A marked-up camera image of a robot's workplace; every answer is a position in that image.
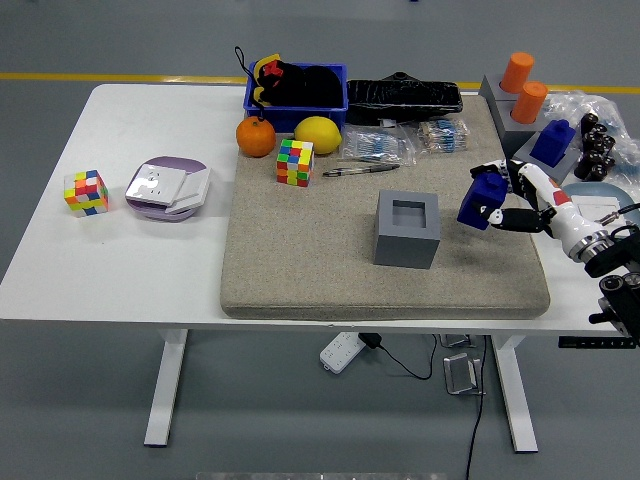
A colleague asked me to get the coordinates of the small metal bracket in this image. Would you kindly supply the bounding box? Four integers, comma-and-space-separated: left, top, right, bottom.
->
438, 333, 476, 350

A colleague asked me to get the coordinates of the orange cylinder stamp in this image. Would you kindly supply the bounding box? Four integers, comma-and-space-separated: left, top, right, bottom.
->
500, 51, 535, 95
510, 80, 549, 125

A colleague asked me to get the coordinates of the yellow lemon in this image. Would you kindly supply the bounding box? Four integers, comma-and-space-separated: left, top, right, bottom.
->
293, 116, 343, 155

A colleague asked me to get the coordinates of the black floor cable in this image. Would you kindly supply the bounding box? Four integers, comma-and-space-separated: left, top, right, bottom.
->
464, 334, 489, 480

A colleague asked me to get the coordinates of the large metal bracket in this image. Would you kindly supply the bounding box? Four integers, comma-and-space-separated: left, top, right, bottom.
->
442, 352, 487, 397

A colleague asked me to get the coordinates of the blue plastic bin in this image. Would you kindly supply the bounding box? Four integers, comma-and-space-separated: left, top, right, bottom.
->
242, 62, 349, 135

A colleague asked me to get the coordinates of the bag of blue resistors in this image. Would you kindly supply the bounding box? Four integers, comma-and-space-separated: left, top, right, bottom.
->
342, 124, 417, 167

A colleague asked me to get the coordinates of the black plug with cord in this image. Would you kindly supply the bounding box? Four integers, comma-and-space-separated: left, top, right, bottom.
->
359, 332, 439, 380

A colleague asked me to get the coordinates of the bag of tan resistors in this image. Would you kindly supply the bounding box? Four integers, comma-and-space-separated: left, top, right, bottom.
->
417, 119, 471, 156

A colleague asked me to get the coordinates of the grey-brown mat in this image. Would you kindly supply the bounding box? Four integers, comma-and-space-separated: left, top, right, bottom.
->
219, 94, 551, 321

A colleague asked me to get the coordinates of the black table control panel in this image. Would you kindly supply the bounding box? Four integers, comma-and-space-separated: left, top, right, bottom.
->
558, 335, 627, 350

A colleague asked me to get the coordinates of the purple plate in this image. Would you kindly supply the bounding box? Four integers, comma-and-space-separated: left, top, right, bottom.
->
124, 156, 209, 223

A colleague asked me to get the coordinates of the white wall socket panel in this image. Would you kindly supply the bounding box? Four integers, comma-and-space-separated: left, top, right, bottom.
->
124, 162, 187, 207

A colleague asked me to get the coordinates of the three-by-three puzzle cube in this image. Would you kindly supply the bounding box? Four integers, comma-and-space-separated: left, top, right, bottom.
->
63, 169, 110, 219

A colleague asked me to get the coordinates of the grey square holder block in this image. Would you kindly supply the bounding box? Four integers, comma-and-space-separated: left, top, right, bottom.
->
509, 128, 584, 186
372, 188, 441, 270

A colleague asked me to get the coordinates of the black wrapped long object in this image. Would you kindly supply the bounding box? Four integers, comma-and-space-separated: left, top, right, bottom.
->
345, 71, 464, 126

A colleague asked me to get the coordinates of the grey ballpoint pen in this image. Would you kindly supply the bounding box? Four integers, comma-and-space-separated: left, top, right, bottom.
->
321, 163, 401, 178

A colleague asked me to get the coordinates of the white power strip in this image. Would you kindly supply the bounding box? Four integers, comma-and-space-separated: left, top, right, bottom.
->
319, 331, 365, 374

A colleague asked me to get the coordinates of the orange fruit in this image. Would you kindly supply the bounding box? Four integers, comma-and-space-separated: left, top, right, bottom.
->
235, 116, 277, 159

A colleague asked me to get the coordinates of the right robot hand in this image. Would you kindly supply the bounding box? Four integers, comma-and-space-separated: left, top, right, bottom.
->
469, 158, 604, 251

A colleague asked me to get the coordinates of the four-by-four puzzle cube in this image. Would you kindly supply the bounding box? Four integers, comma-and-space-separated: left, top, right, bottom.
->
275, 138, 315, 188

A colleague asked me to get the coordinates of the white wall switch panel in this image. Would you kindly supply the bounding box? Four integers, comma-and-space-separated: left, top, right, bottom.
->
163, 168, 212, 216
570, 195, 624, 225

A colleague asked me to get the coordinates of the grey round-hole holder block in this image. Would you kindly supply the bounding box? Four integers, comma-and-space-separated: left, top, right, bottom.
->
492, 97, 551, 161
478, 74, 521, 104

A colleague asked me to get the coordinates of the blue seal stamp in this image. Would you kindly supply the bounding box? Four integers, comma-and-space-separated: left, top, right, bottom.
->
457, 172, 511, 232
529, 119, 577, 169

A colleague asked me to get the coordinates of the clear plastic parts bag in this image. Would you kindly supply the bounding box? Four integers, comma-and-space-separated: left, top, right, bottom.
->
544, 89, 640, 179

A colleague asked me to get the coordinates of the white table leg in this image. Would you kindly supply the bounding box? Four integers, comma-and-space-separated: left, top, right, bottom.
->
489, 334, 539, 454
143, 328, 190, 448

